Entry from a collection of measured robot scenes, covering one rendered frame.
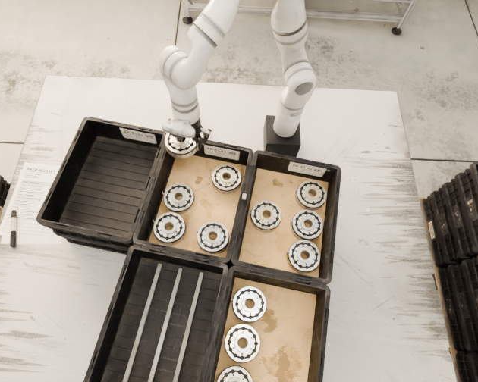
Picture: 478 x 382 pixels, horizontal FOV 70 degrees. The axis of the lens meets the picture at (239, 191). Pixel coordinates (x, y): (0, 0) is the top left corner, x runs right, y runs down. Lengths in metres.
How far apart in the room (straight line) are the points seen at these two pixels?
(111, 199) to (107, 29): 2.00
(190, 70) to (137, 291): 0.68
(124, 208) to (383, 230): 0.96
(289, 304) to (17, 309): 0.89
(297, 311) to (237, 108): 0.89
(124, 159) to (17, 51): 1.94
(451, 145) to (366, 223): 1.45
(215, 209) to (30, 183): 0.74
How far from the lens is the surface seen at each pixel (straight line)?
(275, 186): 1.23
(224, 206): 1.19
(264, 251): 1.15
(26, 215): 1.50
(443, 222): 2.08
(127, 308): 1.15
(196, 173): 1.24
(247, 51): 2.79
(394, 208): 1.49
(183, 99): 0.89
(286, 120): 1.28
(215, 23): 0.82
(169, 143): 1.10
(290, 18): 0.94
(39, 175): 1.55
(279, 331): 1.12
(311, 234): 1.16
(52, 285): 1.38
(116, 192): 1.26
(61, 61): 2.93
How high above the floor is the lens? 1.94
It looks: 66 degrees down
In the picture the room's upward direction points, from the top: 6 degrees clockwise
